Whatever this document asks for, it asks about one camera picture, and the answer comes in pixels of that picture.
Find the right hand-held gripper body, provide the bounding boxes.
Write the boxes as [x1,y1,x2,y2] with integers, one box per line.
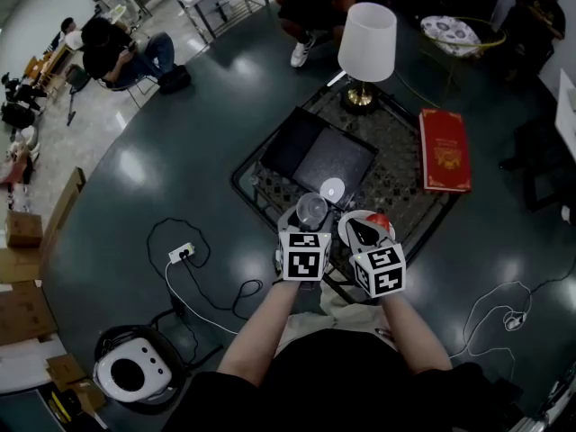
[349,240,408,300]

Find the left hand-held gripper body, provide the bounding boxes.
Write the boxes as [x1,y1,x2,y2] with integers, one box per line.
[274,230,334,284]

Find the clear drinking glass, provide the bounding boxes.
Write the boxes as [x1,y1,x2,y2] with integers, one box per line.
[295,192,329,232]

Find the black tray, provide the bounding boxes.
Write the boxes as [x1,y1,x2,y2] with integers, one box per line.
[259,106,380,212]

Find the person's right forearm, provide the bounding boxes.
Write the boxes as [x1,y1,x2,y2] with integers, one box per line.
[379,292,454,376]

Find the person's left forearm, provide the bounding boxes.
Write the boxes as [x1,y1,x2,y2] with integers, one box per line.
[216,280,302,390]

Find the white plate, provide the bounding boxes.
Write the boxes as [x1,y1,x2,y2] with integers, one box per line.
[337,210,398,248]

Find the red apple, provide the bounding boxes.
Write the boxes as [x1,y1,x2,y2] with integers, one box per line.
[364,211,391,231]

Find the person's beige trousers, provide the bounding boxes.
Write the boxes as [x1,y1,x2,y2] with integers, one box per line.
[275,263,398,365]

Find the glass coffee table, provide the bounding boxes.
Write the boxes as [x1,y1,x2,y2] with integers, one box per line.
[229,71,464,306]

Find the red hardcover book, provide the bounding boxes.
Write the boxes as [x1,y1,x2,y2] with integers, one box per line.
[418,107,473,194]

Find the person's black shirt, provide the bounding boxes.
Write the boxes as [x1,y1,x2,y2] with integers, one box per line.
[165,328,526,432]

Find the white adapter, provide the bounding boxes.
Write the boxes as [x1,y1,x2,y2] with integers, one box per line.
[503,310,528,332]

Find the white device with round hole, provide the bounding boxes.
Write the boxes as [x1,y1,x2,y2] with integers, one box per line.
[94,336,174,404]

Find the white shade table lamp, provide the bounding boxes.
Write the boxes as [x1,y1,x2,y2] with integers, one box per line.
[337,1,399,115]

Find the white black-leg table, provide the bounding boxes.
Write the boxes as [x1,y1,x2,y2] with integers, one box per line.
[553,67,576,165]

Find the flat cardboard sheet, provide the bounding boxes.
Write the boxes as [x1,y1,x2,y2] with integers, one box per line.
[39,166,87,266]

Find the open cardboard box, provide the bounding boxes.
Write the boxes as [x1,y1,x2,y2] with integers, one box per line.
[44,353,108,414]

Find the small cardboard box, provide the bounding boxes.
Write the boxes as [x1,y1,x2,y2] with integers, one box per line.
[4,210,44,249]

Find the large cardboard box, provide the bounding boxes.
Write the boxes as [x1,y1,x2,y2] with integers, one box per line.
[0,281,60,347]

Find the wooden chair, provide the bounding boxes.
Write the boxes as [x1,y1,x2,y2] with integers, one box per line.
[23,44,69,99]

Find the thin white cable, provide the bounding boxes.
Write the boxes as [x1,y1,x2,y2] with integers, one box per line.
[448,280,536,381]

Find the white power strip with cables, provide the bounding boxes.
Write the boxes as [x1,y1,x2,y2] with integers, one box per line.
[146,216,266,322]

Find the white power cable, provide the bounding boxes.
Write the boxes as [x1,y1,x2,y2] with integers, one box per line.
[163,258,240,337]

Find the metal frame chair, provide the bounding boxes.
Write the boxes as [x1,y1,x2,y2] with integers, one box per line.
[104,73,159,111]

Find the yellow frame cushion chair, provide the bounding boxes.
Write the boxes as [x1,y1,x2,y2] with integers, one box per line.
[394,14,509,108]

